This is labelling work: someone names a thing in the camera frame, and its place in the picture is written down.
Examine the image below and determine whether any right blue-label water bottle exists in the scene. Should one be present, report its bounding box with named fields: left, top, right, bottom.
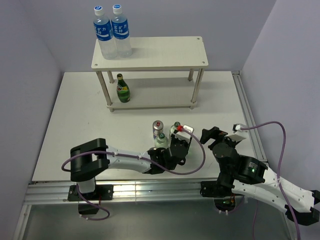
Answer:
left=111, top=4, right=132, bottom=58

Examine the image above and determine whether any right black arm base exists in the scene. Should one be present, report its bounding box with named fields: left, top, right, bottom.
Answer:
left=200, top=180, right=232, bottom=198

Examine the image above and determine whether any blue-label water bottle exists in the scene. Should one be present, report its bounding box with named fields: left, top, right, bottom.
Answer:
left=111, top=4, right=132, bottom=58
left=93, top=5, right=117, bottom=60

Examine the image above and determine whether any white two-tier shelf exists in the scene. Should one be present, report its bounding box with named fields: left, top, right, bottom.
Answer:
left=91, top=36, right=209, bottom=112

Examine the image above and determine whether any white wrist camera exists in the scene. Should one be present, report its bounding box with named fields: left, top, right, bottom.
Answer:
left=173, top=125, right=194, bottom=142
left=225, top=123, right=249, bottom=143

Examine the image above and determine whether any black box under rail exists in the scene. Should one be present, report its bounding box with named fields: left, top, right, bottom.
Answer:
left=78, top=203, right=99, bottom=216

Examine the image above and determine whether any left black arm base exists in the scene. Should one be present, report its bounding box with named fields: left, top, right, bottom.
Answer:
left=67, top=184, right=114, bottom=202

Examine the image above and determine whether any aluminium front rail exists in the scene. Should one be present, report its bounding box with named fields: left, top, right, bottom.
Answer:
left=24, top=177, right=253, bottom=205

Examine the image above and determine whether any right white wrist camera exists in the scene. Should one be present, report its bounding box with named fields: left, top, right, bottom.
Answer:
left=225, top=123, right=249, bottom=143

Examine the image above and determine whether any rear red silver can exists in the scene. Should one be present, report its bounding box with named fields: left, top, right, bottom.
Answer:
left=152, top=120, right=164, bottom=139

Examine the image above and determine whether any clear glass bottle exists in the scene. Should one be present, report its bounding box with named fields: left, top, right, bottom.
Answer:
left=154, top=132, right=169, bottom=149
left=169, top=121, right=181, bottom=141

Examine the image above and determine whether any left blue-label water bottle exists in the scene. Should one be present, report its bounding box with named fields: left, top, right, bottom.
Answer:
left=93, top=5, right=117, bottom=60

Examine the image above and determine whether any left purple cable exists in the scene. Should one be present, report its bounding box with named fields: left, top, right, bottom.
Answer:
left=61, top=128, right=207, bottom=221

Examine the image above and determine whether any green glass bottle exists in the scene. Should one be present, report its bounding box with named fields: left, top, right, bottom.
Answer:
left=116, top=73, right=131, bottom=103

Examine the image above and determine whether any front clear glass bottle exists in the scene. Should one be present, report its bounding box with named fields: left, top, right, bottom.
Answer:
left=154, top=132, right=169, bottom=149

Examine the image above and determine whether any rear clear glass bottle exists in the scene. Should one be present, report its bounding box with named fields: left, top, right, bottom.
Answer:
left=169, top=121, right=181, bottom=141

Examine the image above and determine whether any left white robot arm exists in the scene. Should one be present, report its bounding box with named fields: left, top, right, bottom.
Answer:
left=70, top=138, right=191, bottom=200

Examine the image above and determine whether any aluminium right rail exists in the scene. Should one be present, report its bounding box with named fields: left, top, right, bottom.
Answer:
left=231, top=71, right=268, bottom=162

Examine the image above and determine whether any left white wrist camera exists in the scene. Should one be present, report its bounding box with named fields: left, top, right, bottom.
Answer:
left=173, top=125, right=194, bottom=142

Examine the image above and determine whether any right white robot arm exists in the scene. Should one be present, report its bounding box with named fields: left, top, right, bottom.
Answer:
left=200, top=124, right=320, bottom=226

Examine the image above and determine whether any aluminium rail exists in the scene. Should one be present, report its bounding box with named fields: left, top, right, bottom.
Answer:
left=231, top=71, right=268, bottom=162
left=24, top=177, right=253, bottom=205

